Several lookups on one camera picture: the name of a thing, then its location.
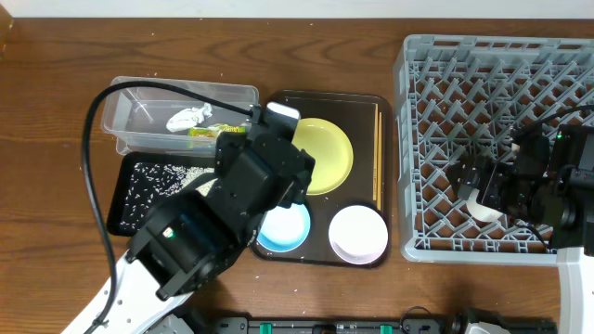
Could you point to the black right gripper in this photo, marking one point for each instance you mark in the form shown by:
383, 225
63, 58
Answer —
489, 197

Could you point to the white paper cup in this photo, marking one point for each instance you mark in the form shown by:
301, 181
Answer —
480, 212

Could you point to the wooden chopstick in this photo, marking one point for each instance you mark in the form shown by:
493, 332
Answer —
375, 154
379, 161

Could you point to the yellow plate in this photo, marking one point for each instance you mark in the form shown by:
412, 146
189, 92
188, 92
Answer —
332, 150

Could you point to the light blue bowl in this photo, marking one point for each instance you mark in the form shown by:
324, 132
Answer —
284, 230

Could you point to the yellow green snack wrapper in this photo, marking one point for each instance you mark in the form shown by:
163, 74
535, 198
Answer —
215, 130

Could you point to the white napkin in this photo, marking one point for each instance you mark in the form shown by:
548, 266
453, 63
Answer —
189, 118

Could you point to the leftover rice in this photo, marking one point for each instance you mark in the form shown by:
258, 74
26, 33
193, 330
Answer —
149, 184

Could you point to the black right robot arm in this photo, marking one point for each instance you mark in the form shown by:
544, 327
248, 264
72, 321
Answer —
549, 183

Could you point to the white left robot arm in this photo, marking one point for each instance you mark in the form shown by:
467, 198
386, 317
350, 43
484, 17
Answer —
196, 234

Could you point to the grey dishwasher rack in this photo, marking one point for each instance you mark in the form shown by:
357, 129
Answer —
457, 95

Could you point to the black waste tray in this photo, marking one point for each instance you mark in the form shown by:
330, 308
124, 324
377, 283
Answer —
128, 163

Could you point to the dark brown serving tray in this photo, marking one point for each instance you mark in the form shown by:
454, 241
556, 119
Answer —
354, 114

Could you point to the clear plastic bin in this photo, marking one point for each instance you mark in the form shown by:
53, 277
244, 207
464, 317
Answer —
138, 116

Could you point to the black rail with green clips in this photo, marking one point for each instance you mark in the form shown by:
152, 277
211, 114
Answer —
416, 320

